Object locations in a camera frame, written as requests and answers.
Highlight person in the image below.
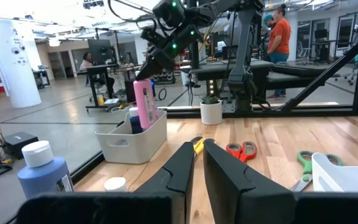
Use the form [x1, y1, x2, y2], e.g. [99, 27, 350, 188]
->
[265, 3, 292, 101]
[78, 52, 116, 94]
[262, 14, 275, 34]

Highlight white potted plant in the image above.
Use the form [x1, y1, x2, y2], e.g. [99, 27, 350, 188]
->
[200, 93, 224, 126]

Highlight black metal rig frame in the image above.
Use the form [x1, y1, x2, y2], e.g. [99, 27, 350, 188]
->
[70, 0, 358, 185]

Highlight white round pillar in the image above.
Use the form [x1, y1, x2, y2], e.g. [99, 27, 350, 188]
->
[0, 17, 42, 109]

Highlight small blue paint bottle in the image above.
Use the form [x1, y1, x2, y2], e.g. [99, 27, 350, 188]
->
[128, 106, 144, 135]

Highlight red-handled scissors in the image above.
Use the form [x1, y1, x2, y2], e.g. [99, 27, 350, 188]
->
[225, 141, 259, 164]

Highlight white plastic bin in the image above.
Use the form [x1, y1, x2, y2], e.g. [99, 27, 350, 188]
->
[310, 152, 358, 194]

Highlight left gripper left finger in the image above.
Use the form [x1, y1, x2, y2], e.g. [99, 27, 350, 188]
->
[134, 142, 196, 224]

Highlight grey plastic bin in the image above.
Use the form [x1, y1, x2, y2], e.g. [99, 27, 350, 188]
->
[94, 109, 168, 165]

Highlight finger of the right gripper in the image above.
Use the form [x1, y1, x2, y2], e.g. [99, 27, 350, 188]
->
[135, 52, 164, 81]
[154, 54, 177, 77]

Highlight black stand green lights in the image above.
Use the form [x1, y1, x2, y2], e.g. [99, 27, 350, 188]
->
[206, 78, 218, 96]

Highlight green-handled scissors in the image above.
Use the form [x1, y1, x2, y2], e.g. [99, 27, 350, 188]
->
[290, 150, 344, 193]

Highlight pink paint bottle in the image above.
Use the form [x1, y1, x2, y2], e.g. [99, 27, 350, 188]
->
[132, 78, 158, 130]

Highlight yellow-handled scissors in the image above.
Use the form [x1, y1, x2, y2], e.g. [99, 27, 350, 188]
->
[190, 135, 218, 156]

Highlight white round cap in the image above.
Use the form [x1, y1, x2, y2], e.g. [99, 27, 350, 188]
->
[103, 177, 129, 192]

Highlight large blue paint bottle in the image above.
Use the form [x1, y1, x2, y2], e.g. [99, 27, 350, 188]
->
[17, 140, 75, 200]

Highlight black box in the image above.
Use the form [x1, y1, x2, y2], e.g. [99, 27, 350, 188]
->
[3, 131, 40, 161]

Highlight black monitor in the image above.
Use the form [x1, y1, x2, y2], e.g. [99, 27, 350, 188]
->
[87, 39, 115, 66]

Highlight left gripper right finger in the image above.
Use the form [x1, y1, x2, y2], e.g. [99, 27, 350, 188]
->
[203, 139, 296, 224]

